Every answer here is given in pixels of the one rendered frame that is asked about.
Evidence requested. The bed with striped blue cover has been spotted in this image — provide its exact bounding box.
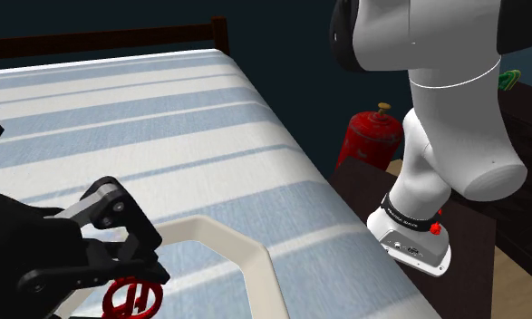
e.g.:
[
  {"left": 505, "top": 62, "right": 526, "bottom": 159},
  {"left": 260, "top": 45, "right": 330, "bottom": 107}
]
[{"left": 0, "top": 16, "right": 443, "bottom": 319}]

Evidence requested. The dark wooden chest of drawers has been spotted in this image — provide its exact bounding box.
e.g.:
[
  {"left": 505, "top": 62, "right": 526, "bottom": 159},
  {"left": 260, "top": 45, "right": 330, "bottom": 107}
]
[{"left": 450, "top": 69, "right": 532, "bottom": 291}]

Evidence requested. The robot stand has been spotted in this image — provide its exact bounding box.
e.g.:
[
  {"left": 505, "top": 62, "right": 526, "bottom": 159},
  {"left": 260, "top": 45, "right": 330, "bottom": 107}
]
[{"left": 328, "top": 156, "right": 498, "bottom": 319}]

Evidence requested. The red gas cylinder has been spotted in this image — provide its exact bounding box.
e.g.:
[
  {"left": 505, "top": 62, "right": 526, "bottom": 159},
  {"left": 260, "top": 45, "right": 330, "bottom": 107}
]
[{"left": 334, "top": 101, "right": 404, "bottom": 172}]

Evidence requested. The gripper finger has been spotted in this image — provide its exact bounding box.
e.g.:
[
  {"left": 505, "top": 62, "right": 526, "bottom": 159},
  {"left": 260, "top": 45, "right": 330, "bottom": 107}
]
[
  {"left": 47, "top": 175, "right": 164, "bottom": 261},
  {"left": 16, "top": 259, "right": 171, "bottom": 297}
]

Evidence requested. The red round openwork object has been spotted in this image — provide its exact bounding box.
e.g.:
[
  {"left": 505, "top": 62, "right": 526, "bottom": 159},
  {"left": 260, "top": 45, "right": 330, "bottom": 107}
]
[{"left": 102, "top": 275, "right": 164, "bottom": 319}]

